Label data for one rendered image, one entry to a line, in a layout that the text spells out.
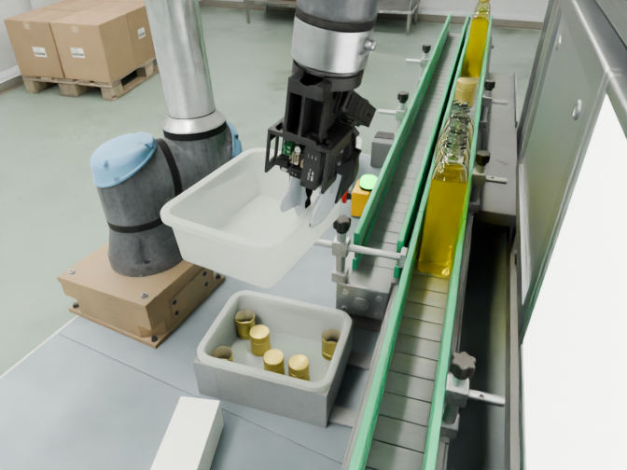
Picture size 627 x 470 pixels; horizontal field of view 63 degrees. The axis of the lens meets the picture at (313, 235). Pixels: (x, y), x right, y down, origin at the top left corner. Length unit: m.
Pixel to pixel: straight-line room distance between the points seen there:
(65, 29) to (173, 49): 3.55
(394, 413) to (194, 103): 0.60
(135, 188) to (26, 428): 0.41
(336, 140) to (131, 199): 0.50
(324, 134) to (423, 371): 0.39
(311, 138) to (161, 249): 0.52
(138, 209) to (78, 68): 3.60
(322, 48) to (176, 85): 0.48
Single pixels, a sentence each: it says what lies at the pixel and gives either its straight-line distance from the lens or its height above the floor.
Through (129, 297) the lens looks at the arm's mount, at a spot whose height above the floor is 0.85.
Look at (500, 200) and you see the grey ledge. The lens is 1.19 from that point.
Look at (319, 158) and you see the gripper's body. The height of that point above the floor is 1.23.
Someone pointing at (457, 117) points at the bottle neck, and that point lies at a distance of 0.89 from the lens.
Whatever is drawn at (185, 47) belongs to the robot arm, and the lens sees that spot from 0.92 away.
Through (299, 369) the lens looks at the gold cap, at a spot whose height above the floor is 0.81.
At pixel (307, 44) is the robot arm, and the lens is 0.50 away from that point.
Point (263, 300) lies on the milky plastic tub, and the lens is 0.93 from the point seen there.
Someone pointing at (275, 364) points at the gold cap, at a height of 0.81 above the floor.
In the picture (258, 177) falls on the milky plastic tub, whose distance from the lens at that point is 0.80.
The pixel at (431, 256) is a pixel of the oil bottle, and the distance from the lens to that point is 0.91.
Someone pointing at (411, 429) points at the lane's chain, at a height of 0.88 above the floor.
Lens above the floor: 1.46
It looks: 35 degrees down
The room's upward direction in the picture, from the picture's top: straight up
